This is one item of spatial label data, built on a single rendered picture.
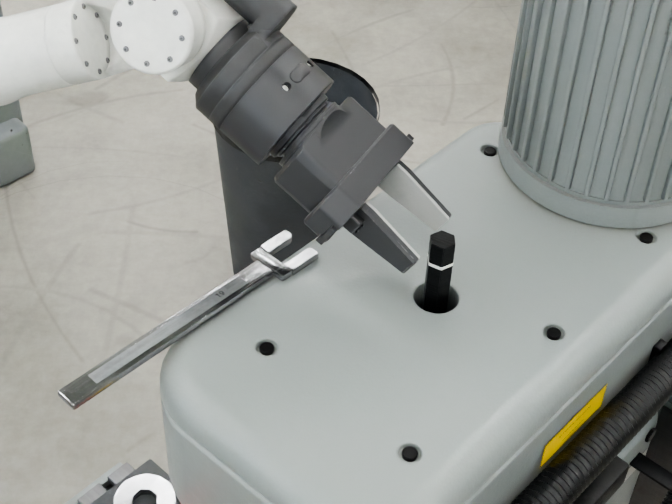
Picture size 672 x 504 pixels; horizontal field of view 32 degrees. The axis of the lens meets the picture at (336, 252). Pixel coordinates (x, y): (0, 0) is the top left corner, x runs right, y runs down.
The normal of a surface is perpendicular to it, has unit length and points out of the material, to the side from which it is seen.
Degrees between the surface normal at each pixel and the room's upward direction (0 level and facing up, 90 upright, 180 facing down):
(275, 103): 51
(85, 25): 70
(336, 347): 0
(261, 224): 94
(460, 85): 0
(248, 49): 35
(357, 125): 30
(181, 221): 0
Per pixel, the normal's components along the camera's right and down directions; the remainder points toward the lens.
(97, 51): 0.94, -0.15
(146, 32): -0.24, 0.33
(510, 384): 0.04, -0.73
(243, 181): -0.59, 0.58
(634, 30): -0.29, 0.65
